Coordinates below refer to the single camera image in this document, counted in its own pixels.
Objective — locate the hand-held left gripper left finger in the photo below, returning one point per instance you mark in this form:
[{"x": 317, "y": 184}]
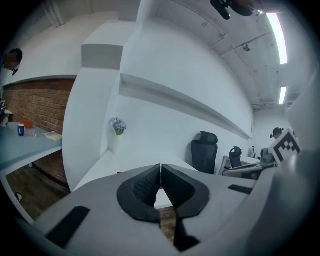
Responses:
[{"x": 143, "y": 190}]

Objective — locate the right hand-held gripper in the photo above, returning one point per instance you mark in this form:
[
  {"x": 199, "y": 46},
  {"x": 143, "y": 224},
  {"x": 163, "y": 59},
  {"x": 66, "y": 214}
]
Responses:
[{"x": 286, "y": 146}]

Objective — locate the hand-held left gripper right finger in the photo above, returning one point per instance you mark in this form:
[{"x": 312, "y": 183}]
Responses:
[{"x": 182, "y": 192}]

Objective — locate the black desk lamp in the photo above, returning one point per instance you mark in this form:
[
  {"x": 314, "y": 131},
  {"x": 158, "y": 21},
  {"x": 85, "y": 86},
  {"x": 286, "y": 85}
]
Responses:
[{"x": 253, "y": 151}]

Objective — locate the black mesh office chair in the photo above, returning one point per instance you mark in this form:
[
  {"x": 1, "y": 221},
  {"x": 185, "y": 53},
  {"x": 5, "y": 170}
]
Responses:
[
  {"x": 235, "y": 157},
  {"x": 204, "y": 155}
]

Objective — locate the short ceiling light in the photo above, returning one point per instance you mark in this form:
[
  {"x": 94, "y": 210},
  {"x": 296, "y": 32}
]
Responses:
[{"x": 282, "y": 95}]

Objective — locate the white vase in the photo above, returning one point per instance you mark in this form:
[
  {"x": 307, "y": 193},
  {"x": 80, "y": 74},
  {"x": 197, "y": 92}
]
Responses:
[{"x": 114, "y": 143}]

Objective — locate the pale blue flower bouquet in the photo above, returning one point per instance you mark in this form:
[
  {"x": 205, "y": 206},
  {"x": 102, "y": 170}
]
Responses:
[{"x": 118, "y": 125}]

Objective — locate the yellow and white booklet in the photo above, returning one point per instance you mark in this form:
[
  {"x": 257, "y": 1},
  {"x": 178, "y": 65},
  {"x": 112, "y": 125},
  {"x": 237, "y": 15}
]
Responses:
[{"x": 52, "y": 135}]

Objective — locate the ceiling smoke detector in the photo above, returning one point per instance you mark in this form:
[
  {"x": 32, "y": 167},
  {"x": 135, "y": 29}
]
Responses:
[{"x": 246, "y": 47}]

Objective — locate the long ceiling light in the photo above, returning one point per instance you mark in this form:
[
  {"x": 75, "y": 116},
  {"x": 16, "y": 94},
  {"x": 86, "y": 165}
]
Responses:
[{"x": 278, "y": 37}]

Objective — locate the orange container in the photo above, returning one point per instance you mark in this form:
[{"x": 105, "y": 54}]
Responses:
[{"x": 27, "y": 123}]

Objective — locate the blue cup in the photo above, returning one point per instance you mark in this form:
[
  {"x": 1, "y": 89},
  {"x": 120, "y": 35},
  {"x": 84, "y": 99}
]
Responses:
[{"x": 21, "y": 130}]

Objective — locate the black headset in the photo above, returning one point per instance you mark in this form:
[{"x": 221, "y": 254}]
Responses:
[{"x": 225, "y": 8}]

